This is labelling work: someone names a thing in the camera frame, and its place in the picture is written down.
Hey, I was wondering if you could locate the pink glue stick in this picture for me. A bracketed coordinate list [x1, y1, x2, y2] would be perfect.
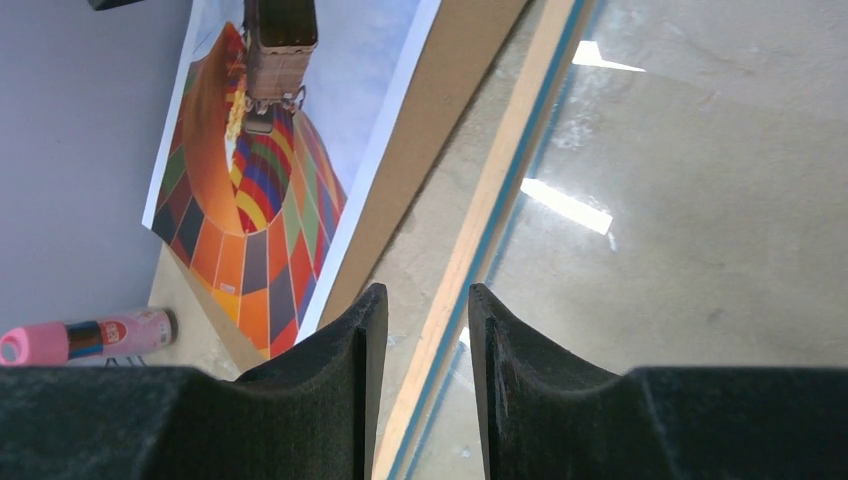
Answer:
[1, 309, 178, 367]

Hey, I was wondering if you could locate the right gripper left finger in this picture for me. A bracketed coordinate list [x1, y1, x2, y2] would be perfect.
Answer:
[1, 283, 388, 479]

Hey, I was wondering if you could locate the hot air balloon photo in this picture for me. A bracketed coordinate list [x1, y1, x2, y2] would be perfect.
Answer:
[142, 1, 440, 358]

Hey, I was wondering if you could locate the blue wooden picture frame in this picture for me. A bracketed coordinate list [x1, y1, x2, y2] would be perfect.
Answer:
[368, 1, 595, 479]

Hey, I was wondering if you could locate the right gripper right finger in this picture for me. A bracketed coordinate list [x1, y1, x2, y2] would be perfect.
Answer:
[468, 284, 847, 479]

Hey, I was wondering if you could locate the brown cardboard backing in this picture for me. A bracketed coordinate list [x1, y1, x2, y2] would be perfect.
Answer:
[144, 1, 527, 378]

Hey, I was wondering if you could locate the clear acrylic sheet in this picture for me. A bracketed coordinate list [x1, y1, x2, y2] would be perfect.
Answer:
[399, 1, 847, 479]

